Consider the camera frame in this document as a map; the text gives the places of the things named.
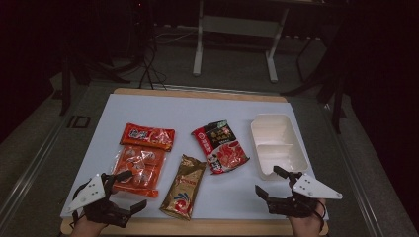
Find red and black sauce packet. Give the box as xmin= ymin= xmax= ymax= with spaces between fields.
xmin=191 ymin=119 xmax=251 ymax=176

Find black floor bracket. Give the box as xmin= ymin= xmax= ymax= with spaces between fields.
xmin=66 ymin=115 xmax=92 ymax=129

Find white table mat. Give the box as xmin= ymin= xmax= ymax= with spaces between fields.
xmin=60 ymin=93 xmax=330 ymax=221

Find white divided plastic container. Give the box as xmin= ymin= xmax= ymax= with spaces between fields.
xmin=249 ymin=113 xmax=310 ymax=182

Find black floor cables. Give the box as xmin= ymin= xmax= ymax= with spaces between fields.
xmin=136 ymin=31 xmax=199 ymax=91

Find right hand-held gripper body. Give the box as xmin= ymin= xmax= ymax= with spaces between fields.
xmin=266 ymin=173 xmax=344 ymax=218

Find person's right hand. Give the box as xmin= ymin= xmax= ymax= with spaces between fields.
xmin=289 ymin=197 xmax=327 ymax=237

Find clear orange snack bag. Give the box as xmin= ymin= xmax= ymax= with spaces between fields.
xmin=111 ymin=144 xmax=168 ymax=199

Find gold snack packet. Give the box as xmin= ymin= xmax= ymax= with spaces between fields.
xmin=159 ymin=153 xmax=208 ymax=221

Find white metal stand frame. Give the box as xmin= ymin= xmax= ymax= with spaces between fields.
xmin=192 ymin=0 xmax=292 ymax=84

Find black right wrist strap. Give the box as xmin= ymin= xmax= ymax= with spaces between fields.
xmin=312 ymin=199 xmax=328 ymax=231

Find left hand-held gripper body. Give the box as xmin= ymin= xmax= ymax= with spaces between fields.
xmin=63 ymin=173 xmax=132 ymax=229

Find black metal stand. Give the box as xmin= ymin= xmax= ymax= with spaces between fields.
xmin=58 ymin=52 xmax=131 ymax=117
xmin=280 ymin=31 xmax=350 ymax=135

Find wooden table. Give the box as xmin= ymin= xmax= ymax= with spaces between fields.
xmin=59 ymin=87 xmax=330 ymax=237

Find orange snack packet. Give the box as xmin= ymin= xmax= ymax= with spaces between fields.
xmin=119 ymin=122 xmax=176 ymax=153

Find person's left hand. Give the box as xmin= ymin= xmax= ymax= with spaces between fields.
xmin=69 ymin=211 xmax=112 ymax=237

